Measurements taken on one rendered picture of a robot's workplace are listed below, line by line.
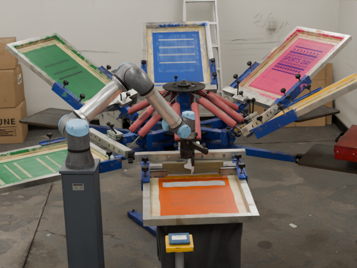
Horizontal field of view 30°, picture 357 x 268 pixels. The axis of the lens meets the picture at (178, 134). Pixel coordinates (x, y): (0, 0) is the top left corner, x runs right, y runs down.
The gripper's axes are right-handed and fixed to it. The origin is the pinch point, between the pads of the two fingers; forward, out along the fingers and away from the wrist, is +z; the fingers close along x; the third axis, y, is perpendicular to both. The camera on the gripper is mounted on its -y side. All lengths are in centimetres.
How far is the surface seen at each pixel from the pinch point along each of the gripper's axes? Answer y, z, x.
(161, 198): 19.1, 5.2, 27.3
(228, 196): -17.4, 5.3, 28.3
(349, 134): -101, -10, -28
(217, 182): -13.5, 4.7, 9.1
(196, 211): 1.5, 5.3, 46.8
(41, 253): 110, 101, -96
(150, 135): 25, -3, -60
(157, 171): 20.8, -1.0, 3.0
